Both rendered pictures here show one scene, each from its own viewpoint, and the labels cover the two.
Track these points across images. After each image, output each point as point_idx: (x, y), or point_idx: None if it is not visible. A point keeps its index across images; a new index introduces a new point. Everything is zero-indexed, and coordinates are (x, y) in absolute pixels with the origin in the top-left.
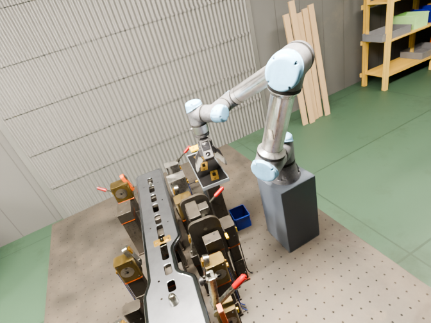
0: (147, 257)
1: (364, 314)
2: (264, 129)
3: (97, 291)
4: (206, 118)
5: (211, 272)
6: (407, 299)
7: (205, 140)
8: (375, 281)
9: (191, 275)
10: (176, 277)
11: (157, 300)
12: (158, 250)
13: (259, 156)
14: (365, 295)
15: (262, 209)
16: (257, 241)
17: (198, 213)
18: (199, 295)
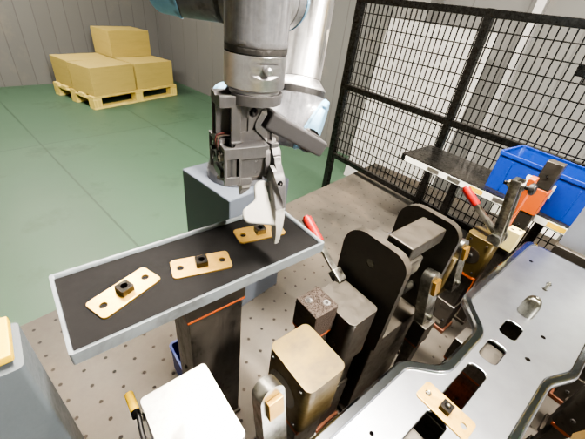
0: (513, 428)
1: (339, 232)
2: (316, 36)
3: None
4: (302, 10)
5: (514, 178)
6: (313, 209)
7: (272, 109)
8: (301, 221)
9: (470, 300)
10: (492, 327)
11: (551, 343)
12: (475, 402)
13: (319, 96)
14: (318, 228)
15: (161, 330)
16: (255, 328)
17: (424, 219)
18: (486, 280)
